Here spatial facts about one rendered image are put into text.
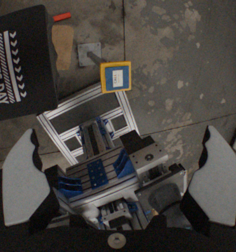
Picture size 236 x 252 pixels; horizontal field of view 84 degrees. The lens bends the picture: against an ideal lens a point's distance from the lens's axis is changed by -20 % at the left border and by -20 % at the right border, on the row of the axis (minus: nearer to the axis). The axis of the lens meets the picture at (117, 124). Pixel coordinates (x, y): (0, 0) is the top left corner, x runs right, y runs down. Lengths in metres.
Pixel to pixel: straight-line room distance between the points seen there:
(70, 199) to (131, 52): 1.43
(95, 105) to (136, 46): 0.74
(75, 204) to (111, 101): 1.05
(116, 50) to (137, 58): 0.24
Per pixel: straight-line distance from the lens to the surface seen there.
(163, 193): 0.69
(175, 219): 0.65
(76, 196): 0.82
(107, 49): 1.64
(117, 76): 0.67
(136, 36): 1.72
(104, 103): 1.54
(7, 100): 0.74
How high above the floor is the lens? 1.59
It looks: 55 degrees down
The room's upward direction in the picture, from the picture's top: 151 degrees clockwise
